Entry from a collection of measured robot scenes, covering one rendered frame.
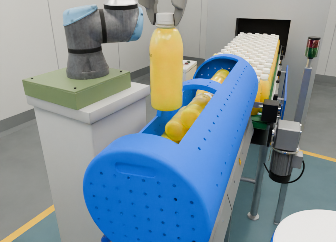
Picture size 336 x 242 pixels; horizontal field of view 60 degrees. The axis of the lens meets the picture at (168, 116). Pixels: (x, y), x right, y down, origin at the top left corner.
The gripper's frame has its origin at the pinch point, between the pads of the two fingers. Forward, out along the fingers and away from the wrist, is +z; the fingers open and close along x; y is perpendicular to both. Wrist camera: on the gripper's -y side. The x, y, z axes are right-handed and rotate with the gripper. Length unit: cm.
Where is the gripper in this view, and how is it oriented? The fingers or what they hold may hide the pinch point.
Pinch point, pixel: (166, 18)
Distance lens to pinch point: 59.3
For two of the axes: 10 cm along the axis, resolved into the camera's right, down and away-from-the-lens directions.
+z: 0.0, 9.1, 4.1
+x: 9.3, 1.5, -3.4
